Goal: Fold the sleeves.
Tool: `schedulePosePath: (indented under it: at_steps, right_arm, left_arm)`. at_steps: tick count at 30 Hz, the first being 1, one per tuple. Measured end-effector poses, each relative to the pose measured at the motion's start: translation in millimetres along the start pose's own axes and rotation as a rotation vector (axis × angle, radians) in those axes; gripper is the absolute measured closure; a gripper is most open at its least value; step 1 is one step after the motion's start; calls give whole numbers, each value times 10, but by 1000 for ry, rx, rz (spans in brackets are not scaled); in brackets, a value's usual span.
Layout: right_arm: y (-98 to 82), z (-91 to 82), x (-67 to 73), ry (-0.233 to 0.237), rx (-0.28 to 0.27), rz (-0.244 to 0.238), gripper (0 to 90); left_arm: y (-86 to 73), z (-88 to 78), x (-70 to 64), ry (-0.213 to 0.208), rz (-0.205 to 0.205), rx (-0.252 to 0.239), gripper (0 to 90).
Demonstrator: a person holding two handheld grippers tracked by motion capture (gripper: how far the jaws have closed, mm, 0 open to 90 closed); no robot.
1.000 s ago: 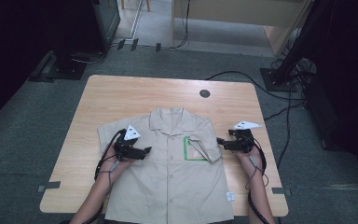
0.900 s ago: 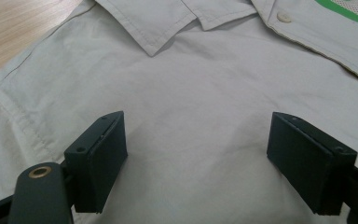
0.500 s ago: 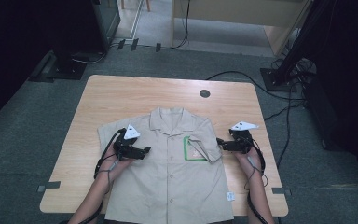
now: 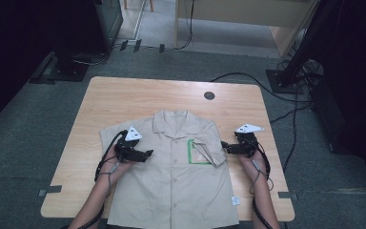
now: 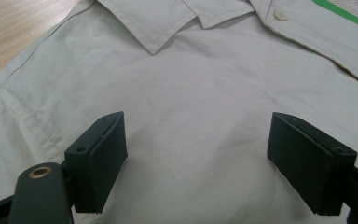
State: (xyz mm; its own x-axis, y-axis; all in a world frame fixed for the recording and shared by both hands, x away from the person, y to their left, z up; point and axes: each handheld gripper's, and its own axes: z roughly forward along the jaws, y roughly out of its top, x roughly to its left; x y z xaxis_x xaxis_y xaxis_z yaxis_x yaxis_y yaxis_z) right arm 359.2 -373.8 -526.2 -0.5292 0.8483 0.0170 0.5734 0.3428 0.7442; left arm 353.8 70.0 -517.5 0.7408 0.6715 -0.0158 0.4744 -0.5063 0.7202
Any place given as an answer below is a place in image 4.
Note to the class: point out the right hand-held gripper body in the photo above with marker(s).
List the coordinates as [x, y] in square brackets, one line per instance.
[250, 144]

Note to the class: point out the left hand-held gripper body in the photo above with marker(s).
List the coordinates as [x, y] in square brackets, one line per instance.
[123, 153]

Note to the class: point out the beige short-sleeved shirt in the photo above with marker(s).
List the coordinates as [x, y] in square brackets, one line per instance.
[171, 184]

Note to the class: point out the person's right hand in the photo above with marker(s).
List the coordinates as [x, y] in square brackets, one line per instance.
[249, 163]

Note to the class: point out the person's left hand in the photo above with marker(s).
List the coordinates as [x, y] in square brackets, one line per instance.
[108, 165]

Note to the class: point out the dark round table grommet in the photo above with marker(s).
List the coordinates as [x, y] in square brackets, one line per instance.
[209, 95]

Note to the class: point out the grey tape piece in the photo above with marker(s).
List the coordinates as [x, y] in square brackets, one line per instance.
[52, 190]
[286, 195]

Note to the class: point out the black slanted stand with base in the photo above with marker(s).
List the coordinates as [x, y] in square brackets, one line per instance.
[281, 79]

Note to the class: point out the black floor tape strip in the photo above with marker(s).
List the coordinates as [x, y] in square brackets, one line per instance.
[124, 45]
[161, 48]
[137, 45]

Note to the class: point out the black stand with flat base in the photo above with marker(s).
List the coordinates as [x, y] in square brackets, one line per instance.
[66, 68]

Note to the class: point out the yellowish floor tape strip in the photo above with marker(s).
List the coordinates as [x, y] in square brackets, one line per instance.
[355, 191]

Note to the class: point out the dark glass-fronted cabinet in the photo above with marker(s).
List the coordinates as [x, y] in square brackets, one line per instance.
[109, 22]

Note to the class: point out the light wooden desk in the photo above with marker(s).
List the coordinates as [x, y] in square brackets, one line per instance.
[235, 11]

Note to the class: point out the dark curtain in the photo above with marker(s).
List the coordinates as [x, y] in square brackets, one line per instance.
[6, 47]
[362, 79]

